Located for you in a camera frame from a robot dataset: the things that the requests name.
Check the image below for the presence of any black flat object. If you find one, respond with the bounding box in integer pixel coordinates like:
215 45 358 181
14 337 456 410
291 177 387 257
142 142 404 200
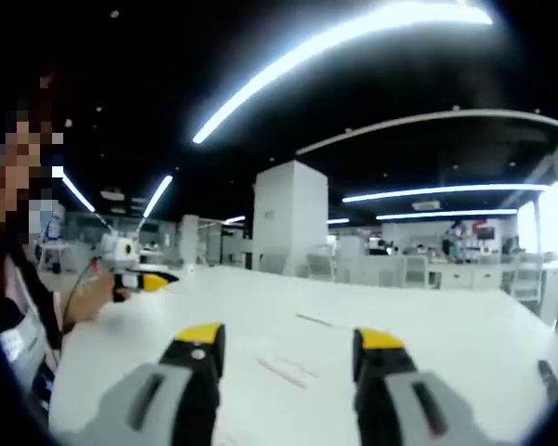
538 359 558 397

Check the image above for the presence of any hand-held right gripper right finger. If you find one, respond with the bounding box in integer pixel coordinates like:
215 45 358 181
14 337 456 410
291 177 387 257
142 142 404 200
352 327 494 446

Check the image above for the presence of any white socket holder cover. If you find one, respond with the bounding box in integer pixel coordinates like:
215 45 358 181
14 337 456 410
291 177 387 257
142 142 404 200
255 355 318 390

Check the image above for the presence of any long curved ceiling light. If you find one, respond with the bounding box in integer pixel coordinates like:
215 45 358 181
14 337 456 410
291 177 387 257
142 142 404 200
192 3 495 146

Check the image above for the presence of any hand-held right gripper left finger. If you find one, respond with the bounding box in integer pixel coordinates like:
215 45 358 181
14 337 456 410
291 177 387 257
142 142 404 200
69 322 227 446

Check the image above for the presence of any person's left hand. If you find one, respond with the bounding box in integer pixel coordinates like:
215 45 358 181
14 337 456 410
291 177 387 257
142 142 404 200
68 270 132 323

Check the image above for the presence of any person's torso in dark clothing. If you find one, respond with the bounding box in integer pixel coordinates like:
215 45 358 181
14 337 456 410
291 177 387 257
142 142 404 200
0 217 67 419

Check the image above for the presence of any long white socket holder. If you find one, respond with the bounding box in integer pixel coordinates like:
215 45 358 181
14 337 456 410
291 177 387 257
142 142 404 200
296 312 352 330

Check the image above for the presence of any short ceiling light strip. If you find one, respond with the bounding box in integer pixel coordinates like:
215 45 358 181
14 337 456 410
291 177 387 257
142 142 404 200
61 173 97 214
140 175 175 220

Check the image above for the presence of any white cabinet row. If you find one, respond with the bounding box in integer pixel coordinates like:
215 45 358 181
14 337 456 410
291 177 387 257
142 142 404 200
365 255 518 293

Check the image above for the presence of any white office chair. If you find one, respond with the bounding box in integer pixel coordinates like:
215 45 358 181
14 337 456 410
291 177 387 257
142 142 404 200
401 255 431 290
511 261 544 304

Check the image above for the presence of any white chest-worn device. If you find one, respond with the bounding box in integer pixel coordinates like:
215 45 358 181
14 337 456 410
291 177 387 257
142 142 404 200
0 315 46 374

